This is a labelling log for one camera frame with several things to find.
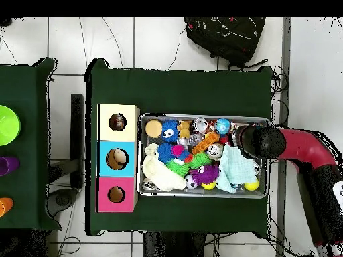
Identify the shallow metal mesh bin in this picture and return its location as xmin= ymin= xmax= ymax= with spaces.
xmin=137 ymin=113 xmax=271 ymax=199

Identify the wooden three-hole box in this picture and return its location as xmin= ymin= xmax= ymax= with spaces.
xmin=95 ymin=103 xmax=141 ymax=213

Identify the blue spiky ball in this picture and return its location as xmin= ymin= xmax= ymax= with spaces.
xmin=157 ymin=142 xmax=176 ymax=164

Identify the blue spiky toy with eyes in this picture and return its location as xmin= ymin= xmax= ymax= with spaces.
xmin=160 ymin=119 xmax=182 ymax=143

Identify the orange foam disc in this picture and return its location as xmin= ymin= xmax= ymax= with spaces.
xmin=145 ymin=119 xmax=163 ymax=139

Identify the silver-top soda can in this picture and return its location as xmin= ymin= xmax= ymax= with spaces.
xmin=191 ymin=117 xmax=209 ymax=134

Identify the cream knitted cloth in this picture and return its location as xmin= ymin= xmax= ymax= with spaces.
xmin=141 ymin=143 xmax=188 ymax=192

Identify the orange plastic tray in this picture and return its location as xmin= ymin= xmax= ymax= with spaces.
xmin=191 ymin=131 xmax=220 ymax=155

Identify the purple spiky monster toy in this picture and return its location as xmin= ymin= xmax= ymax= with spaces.
xmin=190 ymin=163 xmax=220 ymax=186

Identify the dark green tablecloth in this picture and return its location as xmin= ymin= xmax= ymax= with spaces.
xmin=0 ymin=57 xmax=63 ymax=232
xmin=84 ymin=58 xmax=275 ymax=239

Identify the globe print ball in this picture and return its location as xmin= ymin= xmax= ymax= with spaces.
xmin=214 ymin=118 xmax=232 ymax=135

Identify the mint green knitted cloth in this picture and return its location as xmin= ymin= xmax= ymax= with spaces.
xmin=216 ymin=144 xmax=261 ymax=194

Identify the black backpack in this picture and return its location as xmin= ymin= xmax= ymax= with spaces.
xmin=184 ymin=17 xmax=269 ymax=70

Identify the dark gray rounded base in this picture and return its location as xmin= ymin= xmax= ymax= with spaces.
xmin=46 ymin=187 xmax=79 ymax=218

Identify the purple cup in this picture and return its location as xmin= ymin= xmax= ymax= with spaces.
xmin=0 ymin=156 xmax=20 ymax=177

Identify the lime green bowl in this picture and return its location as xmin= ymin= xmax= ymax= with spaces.
xmin=0 ymin=104 xmax=21 ymax=147

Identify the orange cup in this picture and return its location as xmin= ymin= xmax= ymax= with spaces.
xmin=0 ymin=197 xmax=14 ymax=218

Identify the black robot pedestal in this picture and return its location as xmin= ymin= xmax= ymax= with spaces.
xmin=143 ymin=231 xmax=207 ymax=257

